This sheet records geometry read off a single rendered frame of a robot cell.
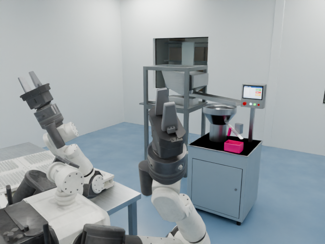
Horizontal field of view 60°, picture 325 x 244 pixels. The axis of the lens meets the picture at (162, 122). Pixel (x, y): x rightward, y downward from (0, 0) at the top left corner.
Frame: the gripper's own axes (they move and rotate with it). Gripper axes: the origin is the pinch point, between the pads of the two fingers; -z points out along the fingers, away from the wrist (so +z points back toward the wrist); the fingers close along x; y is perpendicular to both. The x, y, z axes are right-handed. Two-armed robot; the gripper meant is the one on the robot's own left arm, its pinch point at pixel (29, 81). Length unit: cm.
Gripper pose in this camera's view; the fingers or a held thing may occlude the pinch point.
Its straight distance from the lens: 116.4
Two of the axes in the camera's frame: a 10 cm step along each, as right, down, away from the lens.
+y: -2.3, 3.6, -9.0
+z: 4.0, 8.8, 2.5
